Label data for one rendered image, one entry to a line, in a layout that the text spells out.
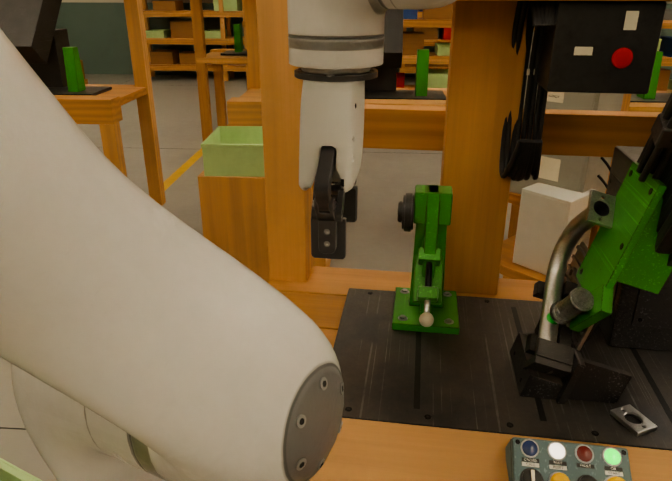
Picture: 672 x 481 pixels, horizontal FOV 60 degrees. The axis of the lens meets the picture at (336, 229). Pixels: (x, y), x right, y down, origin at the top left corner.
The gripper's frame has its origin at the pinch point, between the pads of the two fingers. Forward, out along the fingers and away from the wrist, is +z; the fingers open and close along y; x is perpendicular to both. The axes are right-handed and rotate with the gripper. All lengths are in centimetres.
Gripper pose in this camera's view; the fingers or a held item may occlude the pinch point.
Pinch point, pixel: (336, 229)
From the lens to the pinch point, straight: 58.1
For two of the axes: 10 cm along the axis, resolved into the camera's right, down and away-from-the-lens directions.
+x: 9.9, 0.6, -1.4
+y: -1.5, 3.8, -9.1
